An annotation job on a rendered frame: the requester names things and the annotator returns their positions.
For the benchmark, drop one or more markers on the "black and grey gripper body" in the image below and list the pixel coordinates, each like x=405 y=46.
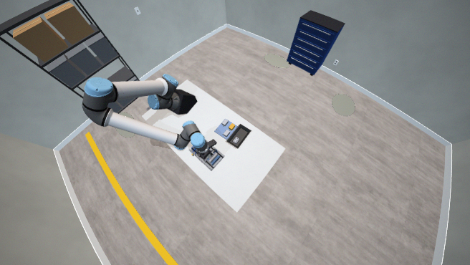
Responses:
x=205 y=155

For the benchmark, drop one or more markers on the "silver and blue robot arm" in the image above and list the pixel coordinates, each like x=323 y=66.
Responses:
x=161 y=95

